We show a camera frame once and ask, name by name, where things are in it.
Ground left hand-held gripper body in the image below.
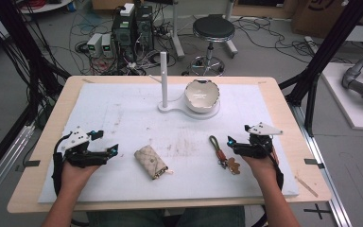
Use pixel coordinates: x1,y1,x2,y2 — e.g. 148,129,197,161
61,126,111,169

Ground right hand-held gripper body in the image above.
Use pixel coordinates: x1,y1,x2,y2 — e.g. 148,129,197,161
234,121,285,160

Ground person's right hand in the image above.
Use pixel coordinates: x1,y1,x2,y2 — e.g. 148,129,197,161
241,148,280,187

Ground person's left hand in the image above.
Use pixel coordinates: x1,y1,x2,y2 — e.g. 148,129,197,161
60,159,100,190

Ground white foam mat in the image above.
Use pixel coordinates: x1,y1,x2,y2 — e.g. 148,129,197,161
37,82,300,204

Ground beige quilted key case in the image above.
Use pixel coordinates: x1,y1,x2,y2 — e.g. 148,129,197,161
133,144,175,181

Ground wooden table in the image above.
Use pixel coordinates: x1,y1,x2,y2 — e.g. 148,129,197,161
7,75,333,215

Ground black tape strip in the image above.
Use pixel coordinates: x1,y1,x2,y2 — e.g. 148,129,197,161
23,159,42,168
303,158,326,170

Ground white scalloped bowl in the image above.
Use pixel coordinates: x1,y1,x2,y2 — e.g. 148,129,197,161
183,79,221,114

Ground thin wooden stick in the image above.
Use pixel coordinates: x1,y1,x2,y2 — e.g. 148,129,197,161
294,175,320,199

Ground person's jeans legs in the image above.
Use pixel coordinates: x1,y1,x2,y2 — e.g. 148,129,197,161
86,205,247,227

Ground black tape cross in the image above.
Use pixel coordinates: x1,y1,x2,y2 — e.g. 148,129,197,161
302,202,332,221

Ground white stand leg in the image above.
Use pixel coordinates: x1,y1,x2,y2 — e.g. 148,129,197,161
169,0,186,60
222,0,239,60

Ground white power supply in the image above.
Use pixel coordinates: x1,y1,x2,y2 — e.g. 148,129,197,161
86,32,104,59
100,33,114,59

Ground white platform board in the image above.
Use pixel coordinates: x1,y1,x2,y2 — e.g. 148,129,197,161
320,61,363,132

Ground black computer tower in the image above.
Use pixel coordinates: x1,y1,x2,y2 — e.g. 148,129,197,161
111,11,137,63
134,5,155,52

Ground black round stool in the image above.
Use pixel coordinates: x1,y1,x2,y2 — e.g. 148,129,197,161
188,13,236,77

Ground white power strip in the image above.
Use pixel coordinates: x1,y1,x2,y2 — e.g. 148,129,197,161
304,35,321,55

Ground white box on tower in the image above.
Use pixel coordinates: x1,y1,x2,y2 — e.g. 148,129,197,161
119,2,136,18

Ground cardboard box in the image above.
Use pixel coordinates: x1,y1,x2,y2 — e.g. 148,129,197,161
290,0,363,40

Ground round white table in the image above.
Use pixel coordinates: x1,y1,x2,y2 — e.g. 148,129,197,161
18,0,74,15

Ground braided strap keychain bear charm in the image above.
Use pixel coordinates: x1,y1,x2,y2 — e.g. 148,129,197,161
208,134,242,176

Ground aluminium rail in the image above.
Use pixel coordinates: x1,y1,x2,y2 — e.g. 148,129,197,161
288,103,353,227
0,124,36,210

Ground tangle of floor cables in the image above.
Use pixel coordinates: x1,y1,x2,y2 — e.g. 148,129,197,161
48,6,183,77

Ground white stand with post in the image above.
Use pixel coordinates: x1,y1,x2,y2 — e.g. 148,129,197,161
157,51,221,121

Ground black metal frame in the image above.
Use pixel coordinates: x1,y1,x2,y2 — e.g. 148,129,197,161
0,0,72,187
278,0,363,137

